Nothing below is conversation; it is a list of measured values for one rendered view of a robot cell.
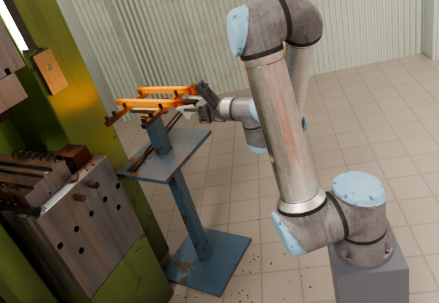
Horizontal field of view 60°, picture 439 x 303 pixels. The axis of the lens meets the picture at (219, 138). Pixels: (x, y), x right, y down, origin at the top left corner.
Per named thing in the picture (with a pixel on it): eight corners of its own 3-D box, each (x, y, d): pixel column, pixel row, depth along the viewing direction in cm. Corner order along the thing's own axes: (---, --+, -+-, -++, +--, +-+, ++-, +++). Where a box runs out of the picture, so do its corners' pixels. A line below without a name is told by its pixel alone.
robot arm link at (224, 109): (227, 104, 140) (238, 92, 147) (215, 104, 143) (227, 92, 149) (232, 125, 144) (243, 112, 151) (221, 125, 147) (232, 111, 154)
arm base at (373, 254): (384, 221, 134) (383, 200, 129) (402, 265, 118) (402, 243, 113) (328, 228, 138) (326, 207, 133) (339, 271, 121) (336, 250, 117)
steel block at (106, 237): (144, 231, 181) (106, 155, 159) (90, 300, 154) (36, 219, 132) (65, 214, 209) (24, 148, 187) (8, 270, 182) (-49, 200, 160)
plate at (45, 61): (68, 85, 163) (49, 47, 154) (53, 95, 156) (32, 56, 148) (65, 85, 164) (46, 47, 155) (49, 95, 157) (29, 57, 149)
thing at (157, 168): (211, 132, 189) (211, 129, 188) (166, 185, 161) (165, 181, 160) (164, 130, 204) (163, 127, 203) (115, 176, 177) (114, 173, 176)
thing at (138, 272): (174, 293, 205) (144, 231, 182) (132, 362, 178) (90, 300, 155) (99, 271, 233) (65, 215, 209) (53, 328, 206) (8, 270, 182)
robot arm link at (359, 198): (397, 231, 117) (396, 187, 108) (346, 251, 115) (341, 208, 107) (368, 202, 130) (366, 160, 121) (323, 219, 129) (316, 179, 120)
